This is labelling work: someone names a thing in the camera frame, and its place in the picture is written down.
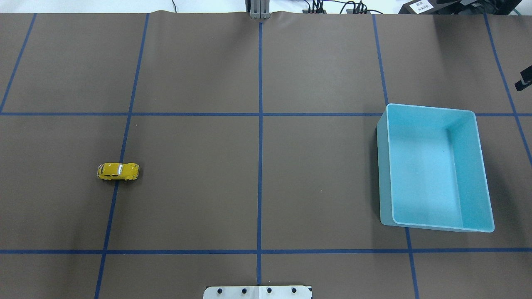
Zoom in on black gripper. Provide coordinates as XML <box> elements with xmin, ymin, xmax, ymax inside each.
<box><xmin>515</xmin><ymin>66</ymin><xmax>532</xmax><ymax>91</ymax></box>

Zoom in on grey aluminium post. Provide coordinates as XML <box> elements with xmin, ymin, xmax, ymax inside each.
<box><xmin>245</xmin><ymin>0</ymin><xmax>271</xmax><ymax>20</ymax></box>

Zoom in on yellow beetle toy car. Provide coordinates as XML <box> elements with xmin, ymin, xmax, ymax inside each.
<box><xmin>96</xmin><ymin>162</ymin><xmax>140</xmax><ymax>181</ymax></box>

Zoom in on light blue plastic bin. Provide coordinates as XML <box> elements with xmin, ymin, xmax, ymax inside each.
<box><xmin>376</xmin><ymin>103</ymin><xmax>495</xmax><ymax>233</ymax></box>

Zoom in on black cable plugs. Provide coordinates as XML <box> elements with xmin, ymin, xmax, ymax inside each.
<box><xmin>302</xmin><ymin>0</ymin><xmax>372</xmax><ymax>15</ymax></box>

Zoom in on white metal mount base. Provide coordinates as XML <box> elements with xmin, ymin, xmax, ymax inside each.
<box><xmin>203</xmin><ymin>285</ymin><xmax>313</xmax><ymax>299</ymax></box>

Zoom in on black device with label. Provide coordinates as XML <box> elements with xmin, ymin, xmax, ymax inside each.
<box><xmin>398</xmin><ymin>0</ymin><xmax>441</xmax><ymax>15</ymax></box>

